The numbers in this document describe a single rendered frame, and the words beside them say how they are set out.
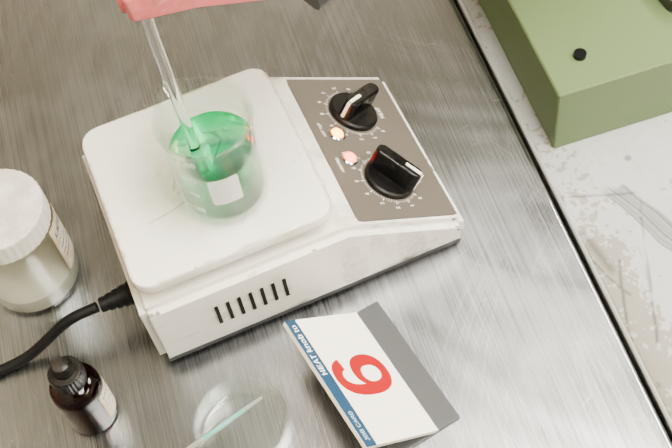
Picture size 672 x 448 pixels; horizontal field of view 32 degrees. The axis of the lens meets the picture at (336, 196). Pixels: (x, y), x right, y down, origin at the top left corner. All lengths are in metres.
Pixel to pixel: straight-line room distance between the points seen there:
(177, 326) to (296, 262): 0.08
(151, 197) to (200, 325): 0.08
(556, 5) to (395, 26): 0.13
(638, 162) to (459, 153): 0.11
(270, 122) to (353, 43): 0.16
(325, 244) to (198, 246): 0.07
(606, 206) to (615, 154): 0.04
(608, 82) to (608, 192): 0.07
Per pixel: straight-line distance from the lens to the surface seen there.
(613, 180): 0.77
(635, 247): 0.74
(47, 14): 0.91
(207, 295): 0.66
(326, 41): 0.84
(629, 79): 0.75
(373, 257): 0.70
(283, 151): 0.68
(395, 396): 0.68
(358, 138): 0.72
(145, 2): 0.54
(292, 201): 0.66
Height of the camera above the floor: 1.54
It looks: 57 degrees down
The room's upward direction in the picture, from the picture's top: 10 degrees counter-clockwise
